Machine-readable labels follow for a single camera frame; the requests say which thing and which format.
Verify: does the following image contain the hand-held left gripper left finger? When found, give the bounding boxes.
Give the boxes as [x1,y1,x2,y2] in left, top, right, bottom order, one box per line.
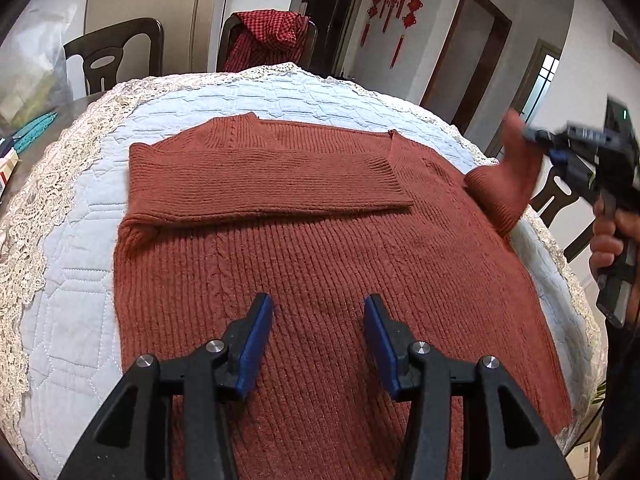
[57,292,274,480]

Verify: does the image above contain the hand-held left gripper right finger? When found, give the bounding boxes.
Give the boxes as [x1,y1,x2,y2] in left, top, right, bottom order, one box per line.
[363,293,576,480]

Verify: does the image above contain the rust knitted sweater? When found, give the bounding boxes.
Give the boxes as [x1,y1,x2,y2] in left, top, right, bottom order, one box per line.
[114,109,574,480]

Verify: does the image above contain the teal clothes hangers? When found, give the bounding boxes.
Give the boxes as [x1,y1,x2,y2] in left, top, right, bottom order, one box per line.
[9,111,59,154]

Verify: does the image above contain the person's right hand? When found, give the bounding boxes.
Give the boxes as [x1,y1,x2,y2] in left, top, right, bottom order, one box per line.
[589,199,640,281]

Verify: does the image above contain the dark wooden chair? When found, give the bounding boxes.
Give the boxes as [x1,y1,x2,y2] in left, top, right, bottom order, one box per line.
[529,160,597,262]
[63,17,165,103]
[216,11,319,73]

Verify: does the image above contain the glass panel door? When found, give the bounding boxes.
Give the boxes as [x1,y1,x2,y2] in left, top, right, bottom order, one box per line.
[509,39,564,127]

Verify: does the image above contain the brown wooden door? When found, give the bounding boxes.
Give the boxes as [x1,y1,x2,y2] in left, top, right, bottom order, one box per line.
[420,0,514,137]

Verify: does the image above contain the light blue quilted mat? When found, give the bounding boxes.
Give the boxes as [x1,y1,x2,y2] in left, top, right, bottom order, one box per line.
[0,62,608,480]

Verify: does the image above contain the dark open doorway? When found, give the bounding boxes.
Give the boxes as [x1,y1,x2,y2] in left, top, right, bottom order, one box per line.
[300,0,367,79]

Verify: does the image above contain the person's dark clothing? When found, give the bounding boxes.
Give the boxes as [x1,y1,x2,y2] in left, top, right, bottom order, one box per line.
[596,327,640,477]

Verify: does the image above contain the red checked cloth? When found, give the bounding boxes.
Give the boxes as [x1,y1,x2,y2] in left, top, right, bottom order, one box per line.
[222,10,312,73]

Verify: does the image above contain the small red white box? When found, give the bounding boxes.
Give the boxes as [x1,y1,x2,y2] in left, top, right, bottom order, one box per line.
[0,152,22,197]

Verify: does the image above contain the clear plastic bag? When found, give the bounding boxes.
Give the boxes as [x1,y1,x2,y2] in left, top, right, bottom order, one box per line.
[0,4,77,127]

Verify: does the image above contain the large red knot wall ornament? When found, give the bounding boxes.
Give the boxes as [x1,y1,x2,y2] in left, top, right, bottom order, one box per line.
[390,0,433,70]

